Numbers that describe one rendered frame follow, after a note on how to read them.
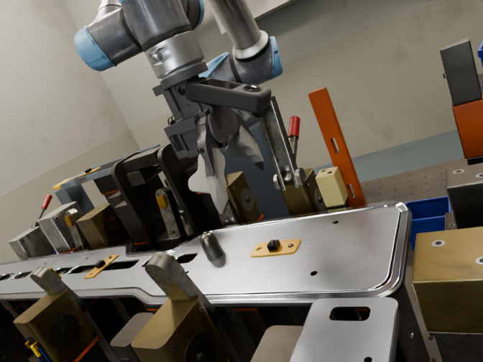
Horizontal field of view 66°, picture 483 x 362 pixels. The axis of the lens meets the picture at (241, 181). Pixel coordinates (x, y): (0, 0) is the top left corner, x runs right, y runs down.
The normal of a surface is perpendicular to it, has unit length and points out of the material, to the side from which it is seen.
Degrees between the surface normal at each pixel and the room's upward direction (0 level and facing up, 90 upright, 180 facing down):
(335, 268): 0
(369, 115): 90
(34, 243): 90
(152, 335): 0
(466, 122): 90
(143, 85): 90
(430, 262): 0
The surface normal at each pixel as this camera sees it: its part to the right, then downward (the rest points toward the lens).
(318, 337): -0.39, -0.88
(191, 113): -0.43, 0.44
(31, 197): 0.86, -0.24
